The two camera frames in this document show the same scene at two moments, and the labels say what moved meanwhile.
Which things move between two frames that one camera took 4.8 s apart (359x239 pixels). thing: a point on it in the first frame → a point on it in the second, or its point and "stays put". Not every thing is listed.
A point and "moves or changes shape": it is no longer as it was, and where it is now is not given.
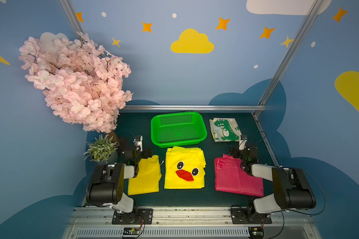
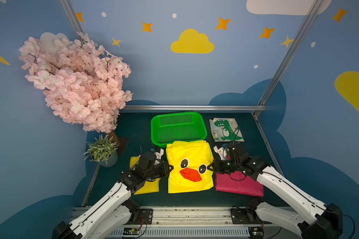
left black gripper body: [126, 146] → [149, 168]
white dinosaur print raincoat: [225, 129] stays put
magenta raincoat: [230, 177] stays put
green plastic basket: [177, 129] stays put
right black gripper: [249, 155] → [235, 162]
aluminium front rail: [191, 223] stays put
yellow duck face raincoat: [184, 168] moves or changes shape
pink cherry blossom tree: [82, 82] stays put
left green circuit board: [131, 231] stays put
